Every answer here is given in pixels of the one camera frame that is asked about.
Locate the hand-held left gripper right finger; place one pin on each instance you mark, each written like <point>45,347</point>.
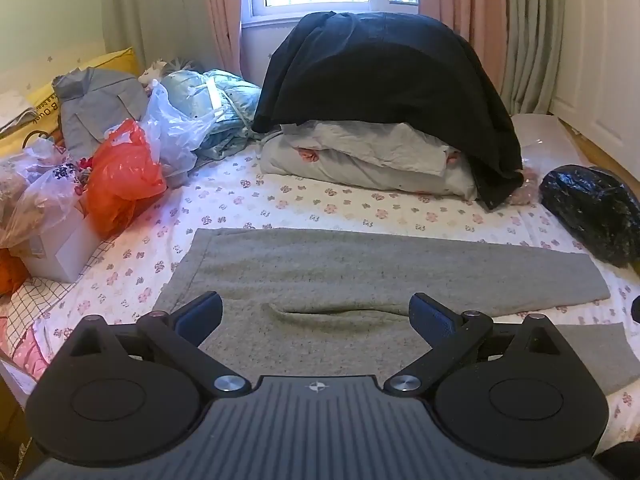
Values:
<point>431,316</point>

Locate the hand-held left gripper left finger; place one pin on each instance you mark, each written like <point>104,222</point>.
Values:
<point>201,316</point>

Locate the grey pants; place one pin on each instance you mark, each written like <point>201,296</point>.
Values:
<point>325,270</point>

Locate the floral bed sheet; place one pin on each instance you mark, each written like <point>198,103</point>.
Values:
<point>350,205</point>

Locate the white cardboard box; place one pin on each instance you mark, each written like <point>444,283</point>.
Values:
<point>57,252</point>

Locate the pink cloth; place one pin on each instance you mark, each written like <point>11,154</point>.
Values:
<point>525,187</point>

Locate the orange plastic bag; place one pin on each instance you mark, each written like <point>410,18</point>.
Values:
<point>122,175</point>

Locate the checked cloth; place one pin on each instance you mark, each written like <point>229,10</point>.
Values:
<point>25,305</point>

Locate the white folded duvet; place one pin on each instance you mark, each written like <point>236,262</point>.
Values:
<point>360,152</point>

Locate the clear plastic bag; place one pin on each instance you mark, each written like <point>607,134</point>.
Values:
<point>172,125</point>

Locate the black plastic bag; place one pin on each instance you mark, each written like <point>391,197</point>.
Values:
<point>592,207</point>

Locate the clear bag with clothes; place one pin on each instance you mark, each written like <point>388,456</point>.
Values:
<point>35,195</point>

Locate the light blue quilt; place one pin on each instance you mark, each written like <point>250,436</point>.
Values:
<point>227,110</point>

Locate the clear plastic sheet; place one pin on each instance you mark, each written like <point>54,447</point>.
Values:
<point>542,137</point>

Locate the grey jacket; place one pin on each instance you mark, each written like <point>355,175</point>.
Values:
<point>92,107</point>

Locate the plush toy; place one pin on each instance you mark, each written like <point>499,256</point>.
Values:
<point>155,72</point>

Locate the black coat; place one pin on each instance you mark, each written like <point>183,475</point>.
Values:
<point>390,70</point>

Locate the green curtain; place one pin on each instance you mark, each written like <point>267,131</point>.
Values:
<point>145,7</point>
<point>532,30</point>

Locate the pink curtain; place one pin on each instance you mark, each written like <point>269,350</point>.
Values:
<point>470,5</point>
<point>222,10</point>

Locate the white wardrobe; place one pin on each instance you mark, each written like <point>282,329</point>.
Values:
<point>600,50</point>

